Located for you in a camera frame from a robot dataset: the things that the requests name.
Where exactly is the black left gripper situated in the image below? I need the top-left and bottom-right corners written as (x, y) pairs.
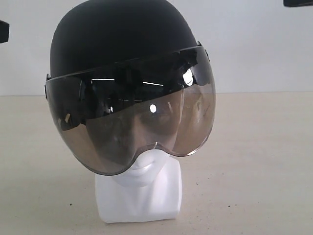
top-left (0, 20), bottom-right (10, 44)

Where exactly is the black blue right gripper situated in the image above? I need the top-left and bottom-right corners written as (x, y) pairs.
top-left (283, 0), bottom-right (313, 7)

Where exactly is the black helmet with tinted visor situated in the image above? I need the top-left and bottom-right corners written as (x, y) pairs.
top-left (45, 0), bottom-right (216, 176)

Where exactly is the white mannequin head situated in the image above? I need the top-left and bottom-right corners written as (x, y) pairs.
top-left (95, 149), bottom-right (182, 223)

